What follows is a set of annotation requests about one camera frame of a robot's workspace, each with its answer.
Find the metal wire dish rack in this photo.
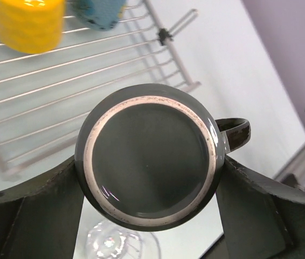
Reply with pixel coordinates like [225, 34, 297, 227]
[0, 1, 199, 178]

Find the grey ceramic mug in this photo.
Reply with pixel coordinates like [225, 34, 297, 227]
[74, 84, 251, 231]

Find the black binder clip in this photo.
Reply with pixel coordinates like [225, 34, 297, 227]
[157, 9, 198, 46]

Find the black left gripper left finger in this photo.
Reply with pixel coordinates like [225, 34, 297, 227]
[0, 157, 84, 258]

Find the yellow ceramic mug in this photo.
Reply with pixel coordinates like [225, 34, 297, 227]
[0, 0, 65, 54]

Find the clear octagonal glass cup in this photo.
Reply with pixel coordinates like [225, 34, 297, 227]
[85, 220, 162, 259]

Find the blue ribbed flower mug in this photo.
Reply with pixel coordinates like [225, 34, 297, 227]
[71, 0, 127, 31]

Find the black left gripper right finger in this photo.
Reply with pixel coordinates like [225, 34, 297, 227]
[214, 158, 305, 258]

